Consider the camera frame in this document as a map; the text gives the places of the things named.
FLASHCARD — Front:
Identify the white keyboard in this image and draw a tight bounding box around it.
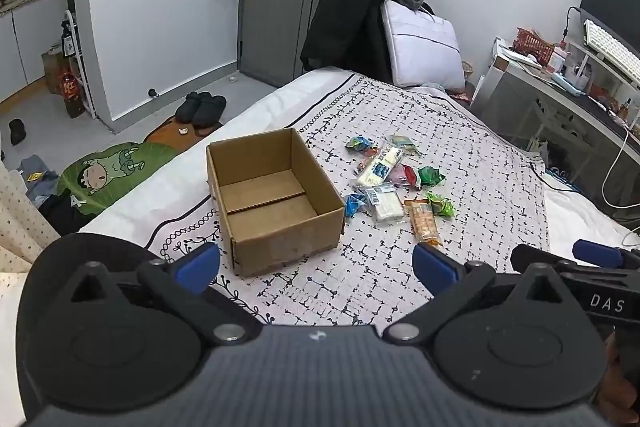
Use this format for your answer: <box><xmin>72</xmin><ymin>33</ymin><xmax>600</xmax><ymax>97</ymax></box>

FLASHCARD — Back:
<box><xmin>584</xmin><ymin>20</ymin><xmax>640</xmax><ymax>82</ymax></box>

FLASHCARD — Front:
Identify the blue green snack packet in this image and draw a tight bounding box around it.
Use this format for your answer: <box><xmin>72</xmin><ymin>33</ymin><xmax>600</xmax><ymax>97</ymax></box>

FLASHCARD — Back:
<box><xmin>345</xmin><ymin>135</ymin><xmax>374</xmax><ymax>154</ymax></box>

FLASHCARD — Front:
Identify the long white snack pack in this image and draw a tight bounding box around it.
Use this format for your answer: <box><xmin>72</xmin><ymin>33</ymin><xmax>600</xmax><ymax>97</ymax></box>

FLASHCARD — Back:
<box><xmin>356</xmin><ymin>145</ymin><xmax>404</xmax><ymax>187</ymax></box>

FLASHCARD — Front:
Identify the green trimmed cake packet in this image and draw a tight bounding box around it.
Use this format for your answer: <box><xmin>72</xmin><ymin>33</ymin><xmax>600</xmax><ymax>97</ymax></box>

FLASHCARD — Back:
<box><xmin>387</xmin><ymin>134</ymin><xmax>422</xmax><ymax>156</ymax></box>

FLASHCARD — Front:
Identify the orange biscuit pack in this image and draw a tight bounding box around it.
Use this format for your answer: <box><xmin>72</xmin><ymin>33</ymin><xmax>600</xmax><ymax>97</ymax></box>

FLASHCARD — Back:
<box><xmin>404</xmin><ymin>199</ymin><xmax>442</xmax><ymax>246</ymax></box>

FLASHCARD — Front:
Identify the white charging cable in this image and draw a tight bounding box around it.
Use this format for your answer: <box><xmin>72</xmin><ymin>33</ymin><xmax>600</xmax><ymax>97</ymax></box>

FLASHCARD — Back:
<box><xmin>598</xmin><ymin>126</ymin><xmax>640</xmax><ymax>249</ymax></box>

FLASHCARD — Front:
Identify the light green snack packet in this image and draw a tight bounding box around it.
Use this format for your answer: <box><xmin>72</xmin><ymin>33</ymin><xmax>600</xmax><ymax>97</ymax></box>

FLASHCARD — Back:
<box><xmin>425</xmin><ymin>191</ymin><xmax>456</xmax><ymax>219</ymax></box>

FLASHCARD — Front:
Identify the black slipper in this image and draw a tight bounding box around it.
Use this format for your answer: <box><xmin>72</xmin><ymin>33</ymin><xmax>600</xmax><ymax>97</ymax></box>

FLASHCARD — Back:
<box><xmin>175</xmin><ymin>92</ymin><xmax>213</xmax><ymax>126</ymax></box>
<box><xmin>192</xmin><ymin>92</ymin><xmax>227</xmax><ymax>129</ymax></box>

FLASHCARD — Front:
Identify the white desk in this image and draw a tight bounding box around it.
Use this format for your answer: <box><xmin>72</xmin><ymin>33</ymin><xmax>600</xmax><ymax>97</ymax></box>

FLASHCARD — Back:
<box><xmin>471</xmin><ymin>37</ymin><xmax>639</xmax><ymax>225</ymax></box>

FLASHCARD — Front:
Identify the black jacket on chair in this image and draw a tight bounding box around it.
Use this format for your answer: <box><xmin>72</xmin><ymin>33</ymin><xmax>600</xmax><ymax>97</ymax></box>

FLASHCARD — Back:
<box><xmin>299</xmin><ymin>0</ymin><xmax>393</xmax><ymax>83</ymax></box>

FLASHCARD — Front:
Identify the black monitor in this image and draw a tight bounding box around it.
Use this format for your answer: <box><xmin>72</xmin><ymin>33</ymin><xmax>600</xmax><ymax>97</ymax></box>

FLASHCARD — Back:
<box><xmin>579</xmin><ymin>0</ymin><xmax>640</xmax><ymax>53</ymax></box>

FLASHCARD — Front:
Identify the black slipper right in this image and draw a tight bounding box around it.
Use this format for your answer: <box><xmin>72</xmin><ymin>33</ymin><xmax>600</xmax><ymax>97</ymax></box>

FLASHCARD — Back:
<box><xmin>192</xmin><ymin>92</ymin><xmax>227</xmax><ymax>129</ymax></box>

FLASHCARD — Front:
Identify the brown cardboard box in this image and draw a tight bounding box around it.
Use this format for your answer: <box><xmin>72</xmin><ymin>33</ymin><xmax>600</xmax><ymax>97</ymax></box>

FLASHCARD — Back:
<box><xmin>206</xmin><ymin>128</ymin><xmax>345</xmax><ymax>277</ymax></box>

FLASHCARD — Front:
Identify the white wire rack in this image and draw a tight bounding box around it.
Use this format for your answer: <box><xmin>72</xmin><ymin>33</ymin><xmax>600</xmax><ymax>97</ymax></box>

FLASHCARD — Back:
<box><xmin>61</xmin><ymin>10</ymin><xmax>98</xmax><ymax>119</ymax></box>

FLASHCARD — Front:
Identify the white patterned bed blanket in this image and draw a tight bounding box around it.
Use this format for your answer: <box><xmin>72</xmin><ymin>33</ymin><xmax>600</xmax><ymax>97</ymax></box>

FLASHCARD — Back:
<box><xmin>79</xmin><ymin>67</ymin><xmax>640</xmax><ymax>338</ymax></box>

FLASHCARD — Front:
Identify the red plastic basket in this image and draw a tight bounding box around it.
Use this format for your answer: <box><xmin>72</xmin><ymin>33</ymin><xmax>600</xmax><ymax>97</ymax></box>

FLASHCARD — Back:
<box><xmin>511</xmin><ymin>27</ymin><xmax>554</xmax><ymax>66</ymax></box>

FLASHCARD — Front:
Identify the pink mochi packet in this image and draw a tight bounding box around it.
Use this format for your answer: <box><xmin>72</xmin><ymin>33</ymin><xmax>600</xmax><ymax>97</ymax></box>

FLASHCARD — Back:
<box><xmin>387</xmin><ymin>164</ymin><xmax>410</xmax><ymax>186</ymax></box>

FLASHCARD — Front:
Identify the blue candy packet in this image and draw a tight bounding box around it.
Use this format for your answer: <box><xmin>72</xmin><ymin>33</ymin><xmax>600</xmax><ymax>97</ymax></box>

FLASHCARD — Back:
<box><xmin>345</xmin><ymin>193</ymin><xmax>367</xmax><ymax>219</ymax></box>

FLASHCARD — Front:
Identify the black slipper left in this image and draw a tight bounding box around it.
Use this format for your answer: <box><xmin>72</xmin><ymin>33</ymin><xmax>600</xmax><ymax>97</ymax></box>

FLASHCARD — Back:
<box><xmin>175</xmin><ymin>92</ymin><xmax>213</xmax><ymax>126</ymax></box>

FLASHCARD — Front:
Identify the dark soda bottle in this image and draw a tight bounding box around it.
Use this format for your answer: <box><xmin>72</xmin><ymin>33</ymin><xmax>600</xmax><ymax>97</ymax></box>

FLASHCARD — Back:
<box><xmin>60</xmin><ymin>70</ymin><xmax>85</xmax><ymax>119</ymax></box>

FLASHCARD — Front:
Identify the green cartoon floor mat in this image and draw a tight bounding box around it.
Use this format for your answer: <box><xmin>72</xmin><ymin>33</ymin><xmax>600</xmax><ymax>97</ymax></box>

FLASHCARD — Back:
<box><xmin>58</xmin><ymin>142</ymin><xmax>177</xmax><ymax>215</ymax></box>

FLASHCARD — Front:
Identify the white square snack packet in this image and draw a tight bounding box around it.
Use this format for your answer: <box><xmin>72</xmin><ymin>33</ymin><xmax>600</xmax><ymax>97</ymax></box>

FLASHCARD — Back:
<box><xmin>363</xmin><ymin>183</ymin><xmax>405</xmax><ymax>223</ymax></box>

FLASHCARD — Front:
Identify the white pillow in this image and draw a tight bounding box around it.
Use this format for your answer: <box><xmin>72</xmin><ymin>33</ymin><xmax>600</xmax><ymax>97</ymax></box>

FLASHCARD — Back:
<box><xmin>381</xmin><ymin>0</ymin><xmax>465</xmax><ymax>92</ymax></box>

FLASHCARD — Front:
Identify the dark green snack packet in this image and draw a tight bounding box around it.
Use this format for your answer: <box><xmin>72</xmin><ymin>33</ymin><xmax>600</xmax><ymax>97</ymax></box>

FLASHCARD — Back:
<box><xmin>418</xmin><ymin>166</ymin><xmax>446</xmax><ymax>187</ymax></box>

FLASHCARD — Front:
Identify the red striped snack packet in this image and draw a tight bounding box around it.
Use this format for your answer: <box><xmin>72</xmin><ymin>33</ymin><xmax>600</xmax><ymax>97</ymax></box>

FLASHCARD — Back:
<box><xmin>402</xmin><ymin>165</ymin><xmax>422</xmax><ymax>191</ymax></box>

